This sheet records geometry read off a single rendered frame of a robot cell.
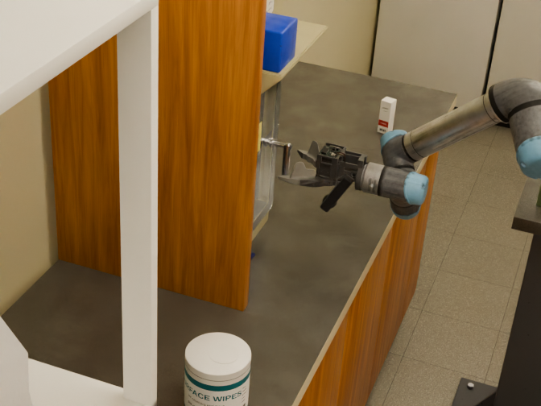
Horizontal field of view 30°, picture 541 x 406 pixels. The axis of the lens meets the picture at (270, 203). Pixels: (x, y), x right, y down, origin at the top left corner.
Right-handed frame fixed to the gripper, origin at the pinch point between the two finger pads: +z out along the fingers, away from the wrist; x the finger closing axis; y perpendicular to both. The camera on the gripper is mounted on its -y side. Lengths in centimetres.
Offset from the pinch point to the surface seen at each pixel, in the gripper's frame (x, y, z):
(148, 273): 113, 45, -18
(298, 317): 31.5, -20.5, -15.8
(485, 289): -136, -115, -45
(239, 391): 70, -11, -16
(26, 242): 43, -11, 49
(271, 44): 26, 43, -3
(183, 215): 34.8, 1.6, 12.2
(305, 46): 9.2, 36.5, -5.1
